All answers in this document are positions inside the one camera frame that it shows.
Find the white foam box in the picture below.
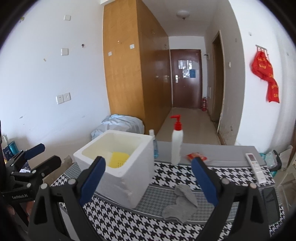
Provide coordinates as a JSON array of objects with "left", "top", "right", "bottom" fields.
[{"left": 74, "top": 130, "right": 154, "bottom": 209}]

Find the teal can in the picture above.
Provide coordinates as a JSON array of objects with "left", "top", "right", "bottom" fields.
[{"left": 8, "top": 141, "right": 19, "bottom": 156}]

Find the white remote control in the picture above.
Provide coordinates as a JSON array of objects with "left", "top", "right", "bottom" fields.
[{"left": 245, "top": 153, "right": 266, "bottom": 184}]

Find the person's left hand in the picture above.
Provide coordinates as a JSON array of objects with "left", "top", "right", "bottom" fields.
[{"left": 6, "top": 201, "right": 35, "bottom": 223}]

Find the white pump bottle red top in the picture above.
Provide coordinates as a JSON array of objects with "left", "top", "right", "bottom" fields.
[{"left": 171, "top": 115, "right": 184, "bottom": 166}]

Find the white wall switch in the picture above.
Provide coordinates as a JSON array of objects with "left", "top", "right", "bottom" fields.
[{"left": 61, "top": 48, "right": 69, "bottom": 56}]

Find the red hanging banner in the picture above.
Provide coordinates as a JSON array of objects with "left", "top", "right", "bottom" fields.
[{"left": 251, "top": 50, "right": 280, "bottom": 103}]

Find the white wall socket pair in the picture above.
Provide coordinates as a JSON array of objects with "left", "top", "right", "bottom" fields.
[{"left": 56, "top": 92, "right": 71, "bottom": 104}]

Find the blue spray bottle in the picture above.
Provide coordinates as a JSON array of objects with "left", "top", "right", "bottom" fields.
[{"left": 149, "top": 129, "right": 159, "bottom": 159}]

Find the wooden wardrobe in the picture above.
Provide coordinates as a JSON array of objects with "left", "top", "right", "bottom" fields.
[{"left": 103, "top": 1, "right": 171, "bottom": 133}]

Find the light blue bedding bundle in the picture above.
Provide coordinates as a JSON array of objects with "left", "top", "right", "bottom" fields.
[{"left": 91, "top": 114, "right": 144, "bottom": 140}]

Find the black smartphone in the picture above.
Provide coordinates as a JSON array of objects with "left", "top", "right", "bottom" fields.
[{"left": 262, "top": 187, "right": 280, "bottom": 225}]

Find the dark brown entrance door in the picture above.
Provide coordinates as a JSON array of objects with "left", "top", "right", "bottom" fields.
[{"left": 170, "top": 49, "right": 203, "bottom": 109}]

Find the grey sock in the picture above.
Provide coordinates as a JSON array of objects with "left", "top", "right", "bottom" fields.
[{"left": 162, "top": 184, "right": 198, "bottom": 223}]

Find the red snack packet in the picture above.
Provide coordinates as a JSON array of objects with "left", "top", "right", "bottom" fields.
[{"left": 186, "top": 152, "right": 208, "bottom": 162}]

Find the ceiling lamp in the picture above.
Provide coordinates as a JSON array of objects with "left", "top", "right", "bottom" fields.
[{"left": 176, "top": 10, "right": 190, "bottom": 20}]

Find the yellow foam net sleeve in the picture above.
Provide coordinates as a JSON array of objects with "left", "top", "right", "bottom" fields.
[{"left": 107, "top": 152, "right": 130, "bottom": 168}]

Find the red fire extinguisher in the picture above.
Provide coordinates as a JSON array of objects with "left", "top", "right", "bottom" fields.
[{"left": 201, "top": 97, "right": 207, "bottom": 111}]

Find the houndstooth tablecloth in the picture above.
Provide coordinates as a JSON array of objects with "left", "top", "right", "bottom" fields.
[{"left": 50, "top": 141, "right": 287, "bottom": 241}]

